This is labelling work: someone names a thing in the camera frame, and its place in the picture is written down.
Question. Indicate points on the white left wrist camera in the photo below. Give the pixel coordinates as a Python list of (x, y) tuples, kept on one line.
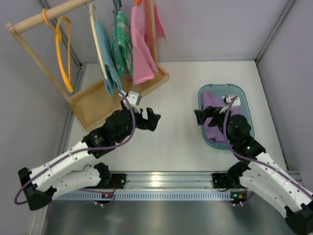
[(133, 98)]

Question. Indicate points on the grey blue hanger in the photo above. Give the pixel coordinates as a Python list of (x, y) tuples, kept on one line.
[(117, 8)]

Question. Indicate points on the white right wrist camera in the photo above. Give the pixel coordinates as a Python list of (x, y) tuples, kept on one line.
[(231, 103)]

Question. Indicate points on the wooden clothes rack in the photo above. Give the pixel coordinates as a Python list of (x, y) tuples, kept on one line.
[(92, 105)]

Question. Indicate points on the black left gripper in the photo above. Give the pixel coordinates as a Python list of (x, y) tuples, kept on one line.
[(147, 119)]

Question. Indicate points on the perforated cable duct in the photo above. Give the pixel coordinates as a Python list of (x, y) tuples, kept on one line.
[(155, 196)]

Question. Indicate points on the green white patterned garment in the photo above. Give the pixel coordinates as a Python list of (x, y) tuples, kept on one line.
[(125, 67)]

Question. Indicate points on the aluminium mounting rail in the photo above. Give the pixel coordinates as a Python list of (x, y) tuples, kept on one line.
[(145, 180)]

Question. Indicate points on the cream plastic hanger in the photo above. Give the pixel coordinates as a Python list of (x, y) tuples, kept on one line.
[(93, 18)]

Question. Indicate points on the orange hanger with pink garment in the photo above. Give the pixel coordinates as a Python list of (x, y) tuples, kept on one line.
[(137, 2)]

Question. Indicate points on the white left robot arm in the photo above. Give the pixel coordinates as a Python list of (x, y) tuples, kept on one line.
[(43, 184)]

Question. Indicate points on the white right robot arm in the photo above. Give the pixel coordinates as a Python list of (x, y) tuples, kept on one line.
[(257, 171)]

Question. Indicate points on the teal plastic basket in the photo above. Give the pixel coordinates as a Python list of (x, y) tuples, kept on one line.
[(222, 90)]

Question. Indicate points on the pink shirt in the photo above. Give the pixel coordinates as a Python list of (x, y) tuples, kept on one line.
[(144, 67)]

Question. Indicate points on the purple cloth in basket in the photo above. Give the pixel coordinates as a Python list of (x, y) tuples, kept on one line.
[(212, 135)]

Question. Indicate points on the light blue trousers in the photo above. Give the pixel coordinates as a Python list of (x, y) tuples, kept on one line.
[(113, 81)]

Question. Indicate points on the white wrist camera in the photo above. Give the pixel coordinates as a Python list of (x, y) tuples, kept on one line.
[(133, 98), (231, 103)]

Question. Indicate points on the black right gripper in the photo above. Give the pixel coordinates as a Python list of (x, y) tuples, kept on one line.
[(209, 114)]

